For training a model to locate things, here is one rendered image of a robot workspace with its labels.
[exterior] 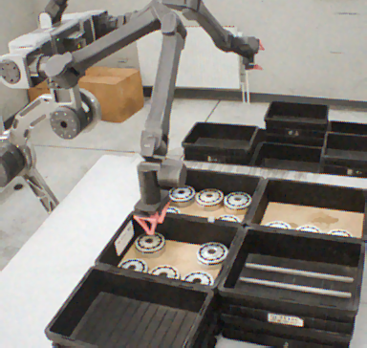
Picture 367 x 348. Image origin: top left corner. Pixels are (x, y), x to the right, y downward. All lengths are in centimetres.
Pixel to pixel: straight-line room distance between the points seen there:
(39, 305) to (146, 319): 48
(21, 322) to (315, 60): 357
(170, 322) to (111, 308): 20
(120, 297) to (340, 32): 343
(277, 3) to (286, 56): 52
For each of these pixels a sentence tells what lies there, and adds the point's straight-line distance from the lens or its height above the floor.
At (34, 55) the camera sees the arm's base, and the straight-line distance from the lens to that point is 163.
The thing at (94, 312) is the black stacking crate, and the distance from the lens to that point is 150.
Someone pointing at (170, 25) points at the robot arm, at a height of 156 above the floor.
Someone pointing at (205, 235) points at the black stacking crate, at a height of 88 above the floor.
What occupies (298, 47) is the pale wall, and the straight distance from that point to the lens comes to 451.
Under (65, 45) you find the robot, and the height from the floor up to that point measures 146.
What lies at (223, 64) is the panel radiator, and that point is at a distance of 458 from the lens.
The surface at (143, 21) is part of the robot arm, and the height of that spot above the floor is 156.
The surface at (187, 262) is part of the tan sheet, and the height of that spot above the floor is 83.
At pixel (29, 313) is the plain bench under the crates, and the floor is 70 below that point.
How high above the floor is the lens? 189
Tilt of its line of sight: 33 degrees down
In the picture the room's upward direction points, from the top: 6 degrees counter-clockwise
